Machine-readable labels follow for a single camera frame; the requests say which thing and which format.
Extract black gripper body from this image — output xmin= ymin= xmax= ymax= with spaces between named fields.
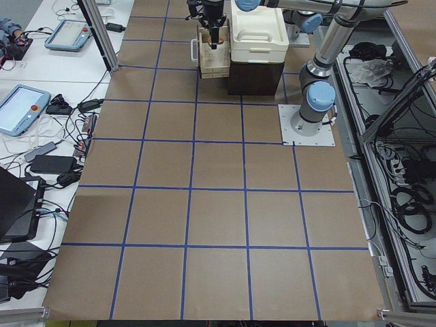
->
xmin=185 ymin=0 xmax=227 ymax=29

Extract orange grey scissors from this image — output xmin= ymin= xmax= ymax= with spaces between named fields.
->
xmin=208 ymin=37 xmax=225 ymax=46

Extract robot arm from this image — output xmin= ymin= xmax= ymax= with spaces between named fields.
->
xmin=228 ymin=1 xmax=406 ymax=127

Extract dark brown drawer cabinet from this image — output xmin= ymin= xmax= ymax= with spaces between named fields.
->
xmin=228 ymin=61 xmax=285 ymax=95

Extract white plastic tray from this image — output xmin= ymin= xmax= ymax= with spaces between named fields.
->
xmin=230 ymin=1 xmax=289 ymax=63

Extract teach pendant far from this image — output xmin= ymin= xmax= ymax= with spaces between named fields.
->
xmin=44 ymin=19 xmax=91 ymax=52

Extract teach pendant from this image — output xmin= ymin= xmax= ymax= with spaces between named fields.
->
xmin=1 ymin=84 xmax=51 ymax=137
xmin=44 ymin=19 xmax=91 ymax=52

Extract teach pendant near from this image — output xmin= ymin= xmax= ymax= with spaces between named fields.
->
xmin=1 ymin=84 xmax=51 ymax=137

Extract black power brick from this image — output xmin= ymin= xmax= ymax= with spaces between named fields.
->
xmin=30 ymin=155 xmax=77 ymax=174

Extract black laptop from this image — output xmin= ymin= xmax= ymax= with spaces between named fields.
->
xmin=1 ymin=168 xmax=45 ymax=243

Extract wooden drawer with white handle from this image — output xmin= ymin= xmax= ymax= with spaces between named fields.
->
xmin=190 ymin=25 xmax=230 ymax=79

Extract aluminium frame post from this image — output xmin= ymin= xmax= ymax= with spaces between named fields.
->
xmin=77 ymin=0 xmax=119 ymax=74

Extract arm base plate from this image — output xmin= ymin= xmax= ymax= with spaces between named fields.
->
xmin=278 ymin=104 xmax=335 ymax=147

